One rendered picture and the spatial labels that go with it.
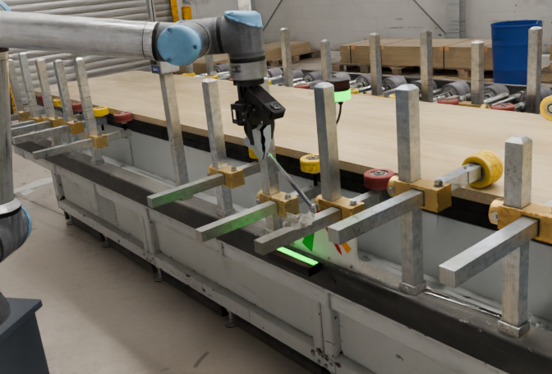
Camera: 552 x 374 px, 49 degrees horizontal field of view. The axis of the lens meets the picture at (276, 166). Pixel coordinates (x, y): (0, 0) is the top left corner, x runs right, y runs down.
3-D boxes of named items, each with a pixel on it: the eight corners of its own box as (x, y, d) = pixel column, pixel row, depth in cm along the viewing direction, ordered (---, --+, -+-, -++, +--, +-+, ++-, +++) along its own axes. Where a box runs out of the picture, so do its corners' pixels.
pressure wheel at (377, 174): (382, 220, 155) (380, 177, 152) (359, 213, 161) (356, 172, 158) (402, 210, 160) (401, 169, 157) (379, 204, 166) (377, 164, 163)
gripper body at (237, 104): (255, 119, 163) (250, 75, 159) (274, 123, 157) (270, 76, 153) (232, 126, 158) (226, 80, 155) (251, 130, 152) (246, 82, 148)
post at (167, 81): (182, 200, 213) (163, 73, 199) (175, 198, 216) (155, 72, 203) (193, 197, 215) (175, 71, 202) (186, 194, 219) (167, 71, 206)
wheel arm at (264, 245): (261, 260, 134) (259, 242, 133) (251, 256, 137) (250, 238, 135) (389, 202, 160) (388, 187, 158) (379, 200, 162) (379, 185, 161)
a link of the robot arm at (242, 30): (225, 10, 153) (264, 6, 152) (231, 59, 157) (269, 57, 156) (217, 12, 145) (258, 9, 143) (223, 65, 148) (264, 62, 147)
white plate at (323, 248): (356, 274, 149) (355, 237, 146) (288, 245, 169) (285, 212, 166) (358, 273, 150) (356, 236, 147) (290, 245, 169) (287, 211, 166)
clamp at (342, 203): (351, 228, 147) (351, 209, 145) (314, 214, 157) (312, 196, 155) (367, 220, 150) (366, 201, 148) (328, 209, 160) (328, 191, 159)
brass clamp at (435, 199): (435, 214, 125) (435, 191, 123) (385, 200, 135) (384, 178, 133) (453, 205, 128) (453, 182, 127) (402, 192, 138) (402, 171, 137)
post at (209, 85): (226, 227, 195) (207, 79, 180) (220, 224, 197) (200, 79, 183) (235, 223, 197) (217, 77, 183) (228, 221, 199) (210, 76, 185)
